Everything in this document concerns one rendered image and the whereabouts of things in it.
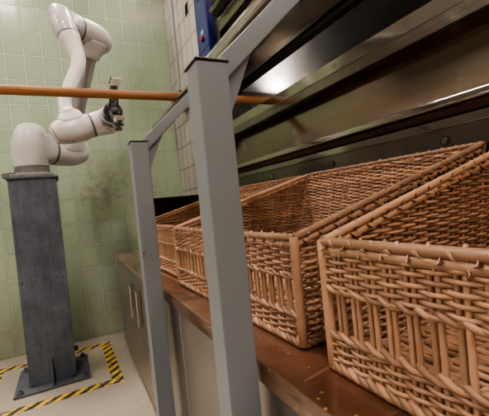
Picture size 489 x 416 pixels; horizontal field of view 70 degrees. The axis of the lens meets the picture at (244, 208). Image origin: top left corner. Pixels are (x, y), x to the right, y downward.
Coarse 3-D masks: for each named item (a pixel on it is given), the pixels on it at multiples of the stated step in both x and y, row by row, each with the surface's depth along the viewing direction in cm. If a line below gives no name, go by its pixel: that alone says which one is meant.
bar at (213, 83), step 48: (288, 0) 47; (240, 48) 44; (192, 96) 42; (144, 144) 84; (144, 192) 84; (144, 240) 84; (240, 240) 42; (144, 288) 86; (240, 288) 42; (240, 336) 41; (240, 384) 41
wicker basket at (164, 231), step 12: (276, 180) 135; (288, 180) 127; (240, 192) 161; (252, 192) 151; (192, 204) 159; (156, 216) 151; (168, 216) 153; (180, 216) 156; (192, 216) 158; (156, 228) 118; (168, 228) 106; (276, 228) 116; (168, 240) 108; (168, 252) 110; (168, 264) 110
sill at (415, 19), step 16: (432, 0) 76; (448, 0) 73; (464, 0) 70; (416, 16) 79; (432, 16) 76; (384, 32) 88; (400, 32) 84; (352, 48) 98; (368, 48) 92; (336, 64) 103; (304, 80) 118; (288, 96) 126; (256, 112) 148
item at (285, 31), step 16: (304, 0) 107; (320, 0) 106; (336, 0) 106; (288, 16) 115; (304, 16) 114; (320, 16) 114; (272, 32) 125; (288, 32) 124; (256, 48) 137; (272, 48) 136; (256, 64) 150
